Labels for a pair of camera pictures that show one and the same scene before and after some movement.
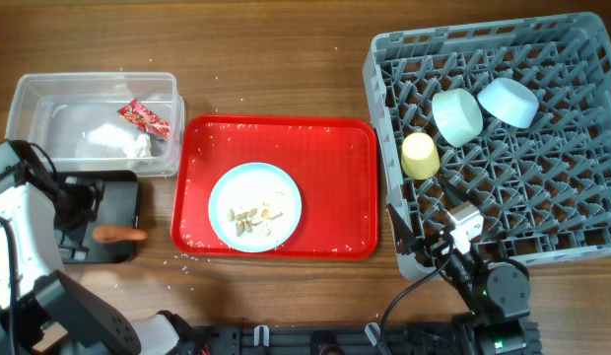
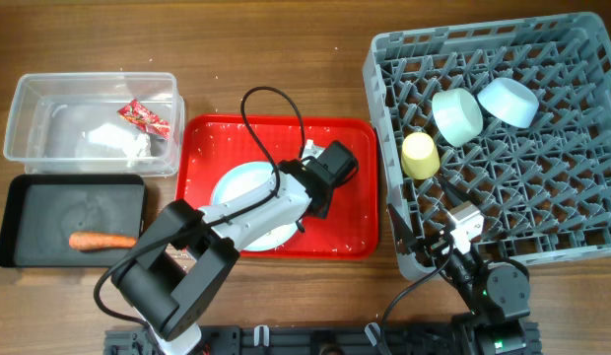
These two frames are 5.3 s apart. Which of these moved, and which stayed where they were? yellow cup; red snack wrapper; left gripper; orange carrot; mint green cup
Moved: left gripper; orange carrot
Stayed: red snack wrapper; mint green cup; yellow cup
